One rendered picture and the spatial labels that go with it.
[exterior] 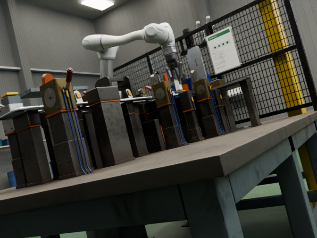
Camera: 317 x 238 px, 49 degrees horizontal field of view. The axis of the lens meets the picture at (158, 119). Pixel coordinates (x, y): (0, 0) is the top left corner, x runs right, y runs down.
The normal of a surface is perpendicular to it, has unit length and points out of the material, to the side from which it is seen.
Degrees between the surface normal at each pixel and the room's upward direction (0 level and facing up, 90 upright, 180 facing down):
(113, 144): 90
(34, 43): 90
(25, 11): 90
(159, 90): 90
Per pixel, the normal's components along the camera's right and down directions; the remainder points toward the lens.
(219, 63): -0.62, 0.11
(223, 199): 0.83, -0.24
